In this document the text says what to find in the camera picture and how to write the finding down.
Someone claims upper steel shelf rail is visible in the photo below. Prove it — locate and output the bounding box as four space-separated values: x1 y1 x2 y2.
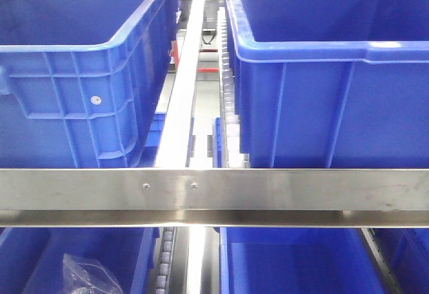
1 168 428 228

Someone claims roller track upper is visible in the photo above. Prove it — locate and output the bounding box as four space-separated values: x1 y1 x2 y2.
217 7 249 169

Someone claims blue plastic bin far right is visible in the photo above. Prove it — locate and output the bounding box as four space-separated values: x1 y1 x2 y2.
374 228 428 293

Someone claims white divider rail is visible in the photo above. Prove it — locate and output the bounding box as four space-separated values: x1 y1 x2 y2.
155 0 204 169

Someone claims upper blue crate right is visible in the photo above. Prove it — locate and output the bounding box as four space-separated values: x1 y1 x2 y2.
226 0 428 168

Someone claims blue plastic bin left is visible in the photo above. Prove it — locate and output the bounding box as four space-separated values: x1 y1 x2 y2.
1 228 159 293

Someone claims blue crate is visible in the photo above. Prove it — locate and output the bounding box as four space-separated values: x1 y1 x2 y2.
226 0 428 168
1 0 171 168

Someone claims blue plastic bin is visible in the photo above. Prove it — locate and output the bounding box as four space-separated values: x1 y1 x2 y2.
1 228 159 293
374 228 428 293
219 227 385 293

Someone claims roller track lower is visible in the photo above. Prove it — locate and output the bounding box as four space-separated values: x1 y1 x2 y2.
154 227 177 294

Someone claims upper blue crate left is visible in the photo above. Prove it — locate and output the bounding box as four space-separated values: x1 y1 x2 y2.
1 0 171 168

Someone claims clear plastic bag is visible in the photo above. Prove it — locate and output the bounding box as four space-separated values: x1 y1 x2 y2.
60 254 123 294

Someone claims roller track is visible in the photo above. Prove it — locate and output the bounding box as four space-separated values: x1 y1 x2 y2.
217 7 249 169
154 227 177 294

